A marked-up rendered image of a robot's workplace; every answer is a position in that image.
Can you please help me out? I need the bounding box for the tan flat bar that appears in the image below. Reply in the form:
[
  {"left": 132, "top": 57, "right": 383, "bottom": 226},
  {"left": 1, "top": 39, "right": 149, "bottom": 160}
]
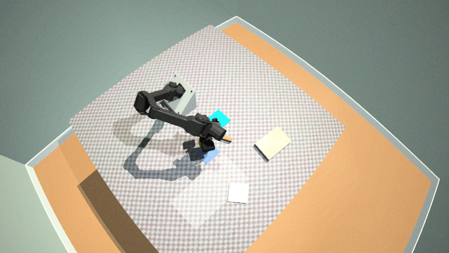
[{"left": 222, "top": 136, "right": 232, "bottom": 143}]

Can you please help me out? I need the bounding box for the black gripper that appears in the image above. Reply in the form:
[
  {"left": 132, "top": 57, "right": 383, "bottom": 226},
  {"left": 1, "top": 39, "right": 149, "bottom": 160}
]
[{"left": 199, "top": 134, "right": 215, "bottom": 153}]

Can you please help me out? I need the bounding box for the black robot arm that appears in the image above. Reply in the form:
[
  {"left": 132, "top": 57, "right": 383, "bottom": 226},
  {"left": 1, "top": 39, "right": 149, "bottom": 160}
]
[{"left": 134, "top": 81, "right": 226, "bottom": 141}]

